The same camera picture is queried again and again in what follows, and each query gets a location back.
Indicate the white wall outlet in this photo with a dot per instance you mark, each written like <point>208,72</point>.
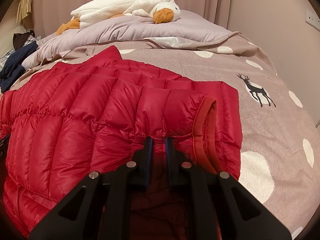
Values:
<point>313,18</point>

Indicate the navy garment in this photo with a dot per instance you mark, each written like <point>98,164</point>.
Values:
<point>15,65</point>

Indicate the beige pleated cloth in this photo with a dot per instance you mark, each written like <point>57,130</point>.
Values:
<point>24,6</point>

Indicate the deer print dotted bed cover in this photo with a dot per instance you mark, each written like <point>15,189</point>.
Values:
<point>250,120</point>

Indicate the red down jacket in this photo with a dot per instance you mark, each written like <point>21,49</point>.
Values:
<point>75,110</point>

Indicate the white goose plush toy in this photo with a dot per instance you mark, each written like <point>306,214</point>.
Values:
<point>112,7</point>

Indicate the black garment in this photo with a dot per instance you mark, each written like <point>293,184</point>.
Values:
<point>22,40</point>

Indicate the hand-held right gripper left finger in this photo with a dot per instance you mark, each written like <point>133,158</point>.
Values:
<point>150,150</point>

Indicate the lilac quilt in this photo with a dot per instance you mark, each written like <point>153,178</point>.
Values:
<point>125,30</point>

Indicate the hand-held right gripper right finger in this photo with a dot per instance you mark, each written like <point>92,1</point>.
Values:
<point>166,152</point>

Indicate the plaid cloth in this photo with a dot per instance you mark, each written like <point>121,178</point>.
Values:
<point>7,57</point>

